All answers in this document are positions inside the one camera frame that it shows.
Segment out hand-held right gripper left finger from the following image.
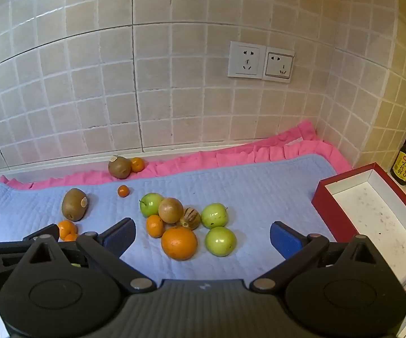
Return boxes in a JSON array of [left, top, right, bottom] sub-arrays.
[[23, 217, 157, 293]]

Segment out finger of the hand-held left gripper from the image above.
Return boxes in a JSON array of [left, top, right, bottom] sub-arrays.
[[23, 223, 60, 242]]

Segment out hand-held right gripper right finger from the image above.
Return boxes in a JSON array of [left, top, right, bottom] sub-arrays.
[[250, 221, 383, 293]]

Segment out red box with white inside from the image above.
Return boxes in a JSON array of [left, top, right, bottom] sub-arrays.
[[311, 163, 406, 289]]

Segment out brown kiwi with sticker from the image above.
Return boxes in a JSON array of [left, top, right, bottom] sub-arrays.
[[61, 188, 88, 222], [108, 155, 132, 179]]

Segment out green apple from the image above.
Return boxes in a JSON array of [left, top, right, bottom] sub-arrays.
[[205, 226, 237, 257], [201, 203, 229, 229], [139, 193, 165, 218]]

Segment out brown passion fruit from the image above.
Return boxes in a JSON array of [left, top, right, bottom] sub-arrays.
[[158, 197, 184, 224]]

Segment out large orange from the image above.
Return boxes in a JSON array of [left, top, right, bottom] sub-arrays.
[[161, 227, 198, 261]]

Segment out small striped melon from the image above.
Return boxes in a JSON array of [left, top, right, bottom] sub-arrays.
[[179, 207, 201, 230]]

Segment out blue quilted mat pink ruffle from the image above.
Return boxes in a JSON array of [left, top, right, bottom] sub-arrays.
[[0, 120, 406, 312]]

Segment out white wall socket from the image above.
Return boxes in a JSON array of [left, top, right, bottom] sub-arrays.
[[227, 41, 267, 79], [264, 47, 295, 84]]

